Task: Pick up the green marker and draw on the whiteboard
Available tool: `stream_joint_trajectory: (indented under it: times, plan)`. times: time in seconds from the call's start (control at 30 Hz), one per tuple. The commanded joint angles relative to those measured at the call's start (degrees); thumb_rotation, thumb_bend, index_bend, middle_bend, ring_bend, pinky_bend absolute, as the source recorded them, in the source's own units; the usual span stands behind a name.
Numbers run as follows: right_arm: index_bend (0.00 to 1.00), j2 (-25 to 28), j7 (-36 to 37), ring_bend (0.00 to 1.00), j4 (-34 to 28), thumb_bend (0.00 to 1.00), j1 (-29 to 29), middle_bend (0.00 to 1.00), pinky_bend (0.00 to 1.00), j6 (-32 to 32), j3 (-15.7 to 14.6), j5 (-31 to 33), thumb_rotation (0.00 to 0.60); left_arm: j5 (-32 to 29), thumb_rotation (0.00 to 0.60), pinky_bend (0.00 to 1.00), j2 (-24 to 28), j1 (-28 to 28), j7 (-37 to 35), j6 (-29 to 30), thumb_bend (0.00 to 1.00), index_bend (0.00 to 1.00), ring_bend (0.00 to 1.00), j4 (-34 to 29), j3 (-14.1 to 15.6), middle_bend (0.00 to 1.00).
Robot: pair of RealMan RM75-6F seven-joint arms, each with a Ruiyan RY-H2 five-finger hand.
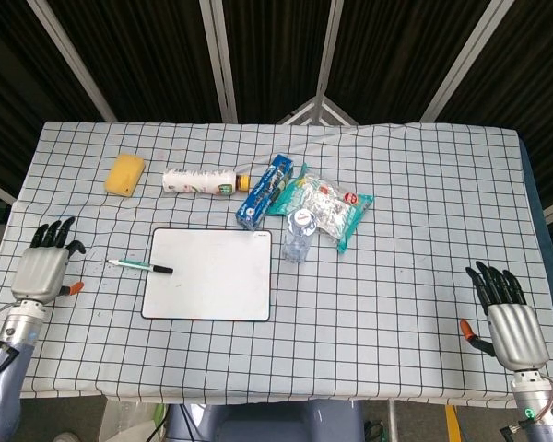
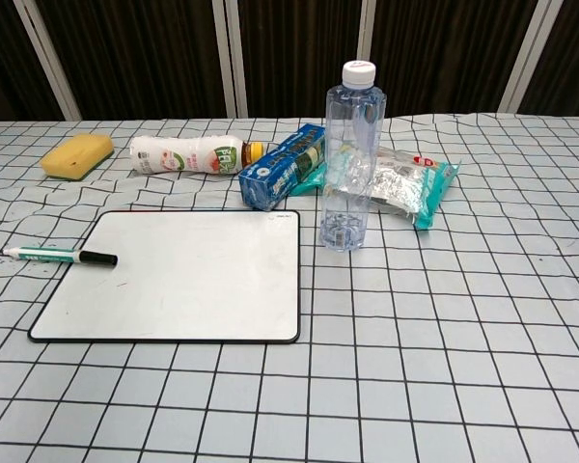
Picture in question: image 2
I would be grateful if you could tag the green whiteboard marker black cap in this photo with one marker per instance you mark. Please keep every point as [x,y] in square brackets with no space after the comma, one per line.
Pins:
[48,254]

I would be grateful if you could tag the blue rectangular cardboard box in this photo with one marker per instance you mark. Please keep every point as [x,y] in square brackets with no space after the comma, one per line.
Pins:
[275,178]

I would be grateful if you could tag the clear plastic water bottle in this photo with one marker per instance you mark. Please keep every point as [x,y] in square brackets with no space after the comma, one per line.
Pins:
[350,144]

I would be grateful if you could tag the teal silver snack bag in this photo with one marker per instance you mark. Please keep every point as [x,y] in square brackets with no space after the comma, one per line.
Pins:
[415,188]

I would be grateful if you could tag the white yogurt drink bottle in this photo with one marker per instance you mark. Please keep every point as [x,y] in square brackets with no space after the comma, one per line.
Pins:
[173,154]

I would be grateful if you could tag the white black checkered tablecloth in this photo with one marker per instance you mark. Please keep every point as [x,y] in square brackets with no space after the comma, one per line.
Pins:
[415,362]

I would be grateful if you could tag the yellow sponge green backing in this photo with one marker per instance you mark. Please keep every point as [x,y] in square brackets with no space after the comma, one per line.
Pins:
[74,156]

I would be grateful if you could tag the white dry-erase board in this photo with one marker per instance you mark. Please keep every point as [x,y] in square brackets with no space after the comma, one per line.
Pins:
[183,275]

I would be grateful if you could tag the dark folding screen white frame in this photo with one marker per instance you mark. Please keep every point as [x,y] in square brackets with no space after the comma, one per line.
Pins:
[294,53]

